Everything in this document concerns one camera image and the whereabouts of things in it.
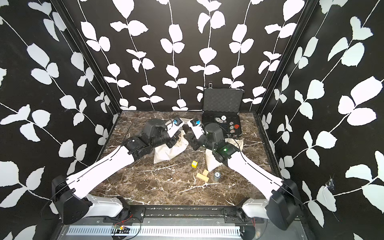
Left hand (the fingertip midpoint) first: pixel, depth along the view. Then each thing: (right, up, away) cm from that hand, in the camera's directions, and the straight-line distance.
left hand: (180, 128), depth 74 cm
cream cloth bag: (+18, -20, +13) cm, 30 cm away
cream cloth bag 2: (-10, -15, +12) cm, 22 cm away
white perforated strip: (-26, -50, -2) cm, 56 cm away
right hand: (+3, -2, 0) cm, 3 cm away
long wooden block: (+12, -29, +12) cm, 33 cm away
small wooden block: (+14, -26, +12) cm, 32 cm away
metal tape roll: (+20, -27, +8) cm, 34 cm away
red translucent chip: (+39, +1, +36) cm, 53 cm away
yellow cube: (+7, -22, +16) cm, 29 cm away
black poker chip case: (+29, +16, +37) cm, 50 cm away
